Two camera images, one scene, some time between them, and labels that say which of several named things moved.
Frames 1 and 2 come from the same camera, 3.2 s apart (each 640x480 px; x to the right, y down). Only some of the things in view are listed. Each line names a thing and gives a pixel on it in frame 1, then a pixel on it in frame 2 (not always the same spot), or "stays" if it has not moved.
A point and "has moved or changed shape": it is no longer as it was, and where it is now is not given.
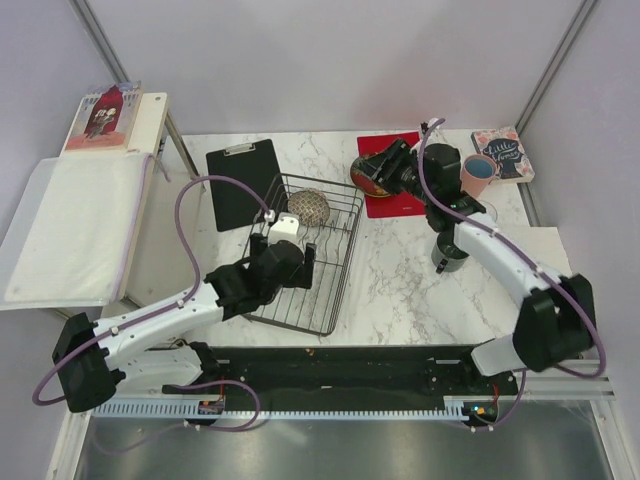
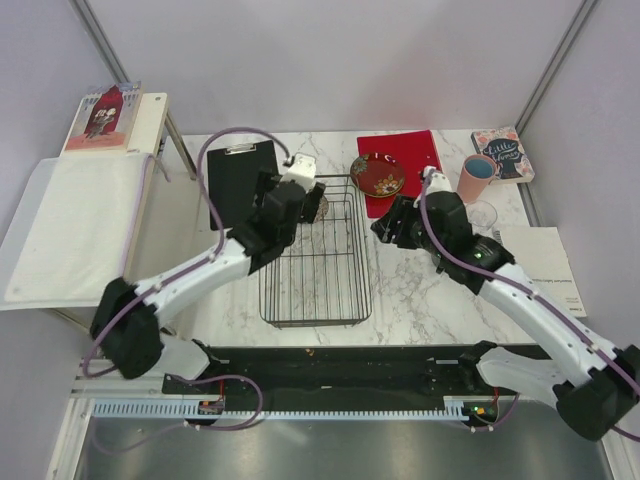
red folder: (402, 203) stays
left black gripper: (302, 277) to (311, 203)
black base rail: (348, 372) stays
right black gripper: (385, 174) to (403, 210)
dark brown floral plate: (361, 172) stays
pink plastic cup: (477, 171) stays
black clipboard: (255, 165) stays
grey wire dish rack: (311, 309) has moved or changed shape
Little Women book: (504, 146) stays
